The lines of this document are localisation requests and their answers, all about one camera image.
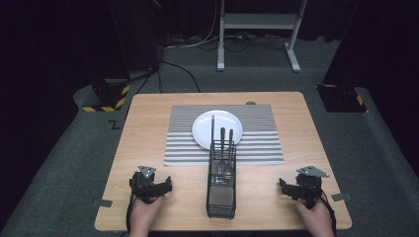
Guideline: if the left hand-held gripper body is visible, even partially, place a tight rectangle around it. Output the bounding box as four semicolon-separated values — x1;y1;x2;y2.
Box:
128;165;159;202

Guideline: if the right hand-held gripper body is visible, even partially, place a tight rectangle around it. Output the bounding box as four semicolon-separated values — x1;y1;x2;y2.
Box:
294;165;330;209

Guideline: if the black wire cutlery holder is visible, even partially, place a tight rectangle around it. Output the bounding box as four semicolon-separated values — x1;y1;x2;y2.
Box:
206;139;237;220

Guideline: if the metal table knife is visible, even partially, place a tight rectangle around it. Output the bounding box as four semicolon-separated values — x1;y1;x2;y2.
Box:
210;115;216;157

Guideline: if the person's left hand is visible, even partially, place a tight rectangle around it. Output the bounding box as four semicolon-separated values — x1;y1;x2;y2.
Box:
128;196;165;237

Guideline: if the person's right hand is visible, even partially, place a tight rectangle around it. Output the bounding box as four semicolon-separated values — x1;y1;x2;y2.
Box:
295;200;335;237

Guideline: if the grey tape piece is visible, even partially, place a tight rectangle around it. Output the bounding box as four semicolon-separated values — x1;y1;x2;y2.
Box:
330;192;353;202
93;198;114;208

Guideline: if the grey striped placemat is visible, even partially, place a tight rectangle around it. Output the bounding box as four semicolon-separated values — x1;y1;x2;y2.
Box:
163;104;285;167

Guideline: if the white round plate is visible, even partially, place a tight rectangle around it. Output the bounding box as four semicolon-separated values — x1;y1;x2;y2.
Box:
192;110;244;151

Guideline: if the metal spoon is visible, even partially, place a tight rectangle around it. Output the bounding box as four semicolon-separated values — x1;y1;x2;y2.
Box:
224;128;235;176

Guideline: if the black yellow striped stand base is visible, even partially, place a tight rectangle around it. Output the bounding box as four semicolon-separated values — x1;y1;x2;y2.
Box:
81;78;131;114
316;83;369;114

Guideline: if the white desk with metal legs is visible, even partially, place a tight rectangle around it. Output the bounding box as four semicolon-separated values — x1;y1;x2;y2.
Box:
215;0;309;74

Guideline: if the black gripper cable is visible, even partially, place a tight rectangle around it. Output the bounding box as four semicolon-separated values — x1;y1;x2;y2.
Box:
126;193;136;233
319;190;337;237

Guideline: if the black floor cable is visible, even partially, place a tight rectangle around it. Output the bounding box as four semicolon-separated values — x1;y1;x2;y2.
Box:
160;59;202;94

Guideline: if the white floor cable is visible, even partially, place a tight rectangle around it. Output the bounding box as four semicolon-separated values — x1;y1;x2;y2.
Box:
163;0;222;51

